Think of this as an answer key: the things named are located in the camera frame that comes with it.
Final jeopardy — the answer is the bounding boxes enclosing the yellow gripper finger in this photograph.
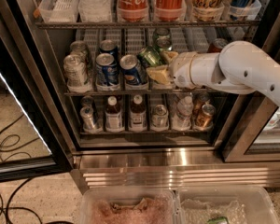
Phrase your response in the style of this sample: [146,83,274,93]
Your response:
[160,51,178,63]
[147,65,172,85]

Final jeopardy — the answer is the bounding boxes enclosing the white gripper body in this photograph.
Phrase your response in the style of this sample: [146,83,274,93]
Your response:
[169,51,197,89]

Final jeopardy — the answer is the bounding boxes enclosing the green soda can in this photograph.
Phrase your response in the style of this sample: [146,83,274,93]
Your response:
[154,38,173,52]
[153,27,171,41]
[137,46,161,68]

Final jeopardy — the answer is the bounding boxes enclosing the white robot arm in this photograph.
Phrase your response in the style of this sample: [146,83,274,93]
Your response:
[147,41,280,107]

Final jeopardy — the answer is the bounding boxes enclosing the front blue pepsi can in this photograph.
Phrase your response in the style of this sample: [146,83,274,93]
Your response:
[119,54,147,86]

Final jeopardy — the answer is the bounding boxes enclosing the rear red cola can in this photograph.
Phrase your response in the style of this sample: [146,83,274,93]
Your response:
[207,38,228,53]

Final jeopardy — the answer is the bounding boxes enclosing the rear gold can bottom shelf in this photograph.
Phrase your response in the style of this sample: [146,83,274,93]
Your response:
[193,92,211,116]

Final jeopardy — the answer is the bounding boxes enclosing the gold can shelf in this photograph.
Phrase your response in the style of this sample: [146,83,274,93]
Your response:
[195,104,216,129]
[193,92,211,116]

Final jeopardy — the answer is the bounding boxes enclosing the silver can bottom shelf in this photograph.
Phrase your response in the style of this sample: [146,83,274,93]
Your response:
[152,105,168,128]

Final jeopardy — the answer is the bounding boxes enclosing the right tall coca-cola can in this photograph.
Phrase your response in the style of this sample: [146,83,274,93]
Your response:
[156,0,183,21]

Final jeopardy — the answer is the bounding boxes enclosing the tall coca-cola can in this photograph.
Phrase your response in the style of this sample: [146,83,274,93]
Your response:
[118,0,147,21]
[156,0,183,21]

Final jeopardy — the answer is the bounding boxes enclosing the blue white soda can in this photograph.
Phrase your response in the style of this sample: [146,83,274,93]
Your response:
[95,53,119,86]

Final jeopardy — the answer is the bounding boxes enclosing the stainless steel fridge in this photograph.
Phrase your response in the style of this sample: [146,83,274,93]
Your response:
[0,0,280,195]

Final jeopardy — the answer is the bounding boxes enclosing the rear blue soda can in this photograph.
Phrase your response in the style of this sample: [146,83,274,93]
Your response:
[99,39,119,60]

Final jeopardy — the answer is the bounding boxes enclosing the left tall coca-cola can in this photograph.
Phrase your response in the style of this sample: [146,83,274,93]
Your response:
[118,0,147,21]

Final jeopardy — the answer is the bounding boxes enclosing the front gold can bottom shelf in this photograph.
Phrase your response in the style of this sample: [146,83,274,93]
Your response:
[195,104,216,129]

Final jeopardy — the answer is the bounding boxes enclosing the rear silver slim can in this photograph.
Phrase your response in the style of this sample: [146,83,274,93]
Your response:
[80,95,95,106]

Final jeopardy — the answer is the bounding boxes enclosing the silver slim can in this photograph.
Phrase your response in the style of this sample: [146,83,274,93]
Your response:
[80,95,95,106]
[80,105,99,130]

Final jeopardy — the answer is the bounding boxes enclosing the front silver slim can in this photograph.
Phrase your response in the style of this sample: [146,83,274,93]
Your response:
[80,105,99,130]

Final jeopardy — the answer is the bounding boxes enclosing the front white soda can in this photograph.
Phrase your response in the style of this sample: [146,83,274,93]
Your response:
[63,54,89,87]

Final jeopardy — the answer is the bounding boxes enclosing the rear white soda can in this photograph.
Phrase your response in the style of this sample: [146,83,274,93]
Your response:
[70,40,91,65]

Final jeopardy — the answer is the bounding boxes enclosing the right glass fridge door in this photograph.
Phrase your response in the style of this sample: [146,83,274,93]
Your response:
[222,0,280,162]

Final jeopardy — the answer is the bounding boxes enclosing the empty clear tray top shelf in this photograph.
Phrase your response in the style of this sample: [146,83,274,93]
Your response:
[38,0,79,23]

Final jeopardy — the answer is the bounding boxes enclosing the open glass fridge door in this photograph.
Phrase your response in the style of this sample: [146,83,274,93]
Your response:
[0,0,73,182]

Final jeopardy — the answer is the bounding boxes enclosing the green can in bin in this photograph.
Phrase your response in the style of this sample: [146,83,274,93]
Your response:
[206,217,230,224]

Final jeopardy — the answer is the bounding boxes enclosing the clear water bottle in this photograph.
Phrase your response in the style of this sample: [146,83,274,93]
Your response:
[173,96,193,131]

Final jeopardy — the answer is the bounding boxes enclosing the right brown drink bottle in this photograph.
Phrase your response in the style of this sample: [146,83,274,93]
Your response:
[129,94,147,132]

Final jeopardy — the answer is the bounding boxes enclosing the brown drink bottle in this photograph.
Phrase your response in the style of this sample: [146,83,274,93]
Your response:
[105,96,123,130]
[129,94,147,132]

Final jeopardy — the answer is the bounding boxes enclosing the left brown drink bottle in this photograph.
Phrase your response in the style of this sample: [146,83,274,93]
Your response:
[105,96,123,130]

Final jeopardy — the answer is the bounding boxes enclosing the right clear plastic bin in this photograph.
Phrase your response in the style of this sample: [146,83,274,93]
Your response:
[176,185,280,224]

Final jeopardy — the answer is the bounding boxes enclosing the clear plastic bin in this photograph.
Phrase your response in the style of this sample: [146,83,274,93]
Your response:
[176,185,280,224]
[79,187,176,224]

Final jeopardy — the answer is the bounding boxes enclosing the pink bubble wrap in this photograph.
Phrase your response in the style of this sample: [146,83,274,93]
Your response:
[91,197,173,224]

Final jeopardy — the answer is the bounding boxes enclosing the clear bubble wrap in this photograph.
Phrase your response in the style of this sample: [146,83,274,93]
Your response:
[181,199,247,224]

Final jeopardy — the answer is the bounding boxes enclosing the left clear plastic bin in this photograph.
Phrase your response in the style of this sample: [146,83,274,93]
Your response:
[79,187,176,224]

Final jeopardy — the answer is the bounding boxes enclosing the black floor cable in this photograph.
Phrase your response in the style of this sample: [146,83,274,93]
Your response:
[0,93,75,224]

